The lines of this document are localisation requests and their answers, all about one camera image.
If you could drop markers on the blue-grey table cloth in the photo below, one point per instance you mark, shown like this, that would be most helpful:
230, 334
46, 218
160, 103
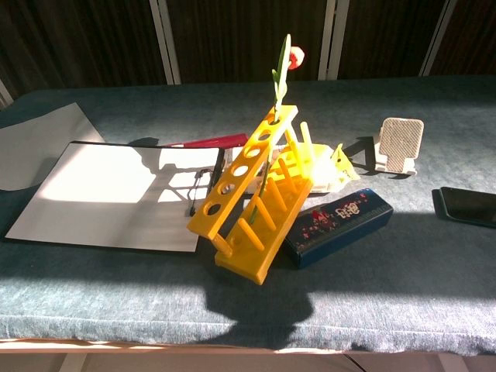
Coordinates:
387, 290

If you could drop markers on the dark blue printed box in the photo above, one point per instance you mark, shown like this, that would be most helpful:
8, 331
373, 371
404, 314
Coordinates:
348, 228

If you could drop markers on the white partition strip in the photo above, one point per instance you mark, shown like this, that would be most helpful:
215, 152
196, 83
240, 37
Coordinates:
166, 42
438, 38
4, 95
332, 38

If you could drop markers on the black smartphone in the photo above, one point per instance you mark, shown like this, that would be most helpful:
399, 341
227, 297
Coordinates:
469, 207

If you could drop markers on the yellow test tube rack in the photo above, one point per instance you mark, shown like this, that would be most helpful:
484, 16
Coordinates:
271, 242

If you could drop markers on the artificial red tulip flower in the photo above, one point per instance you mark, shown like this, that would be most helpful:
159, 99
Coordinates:
280, 83

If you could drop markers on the black clipboard with white paper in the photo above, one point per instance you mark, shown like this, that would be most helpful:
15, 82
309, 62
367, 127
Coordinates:
97, 201

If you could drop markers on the white phone stand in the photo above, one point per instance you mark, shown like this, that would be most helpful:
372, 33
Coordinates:
401, 143

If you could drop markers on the loose white paper sheet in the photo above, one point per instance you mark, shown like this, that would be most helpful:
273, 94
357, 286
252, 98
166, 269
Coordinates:
35, 155

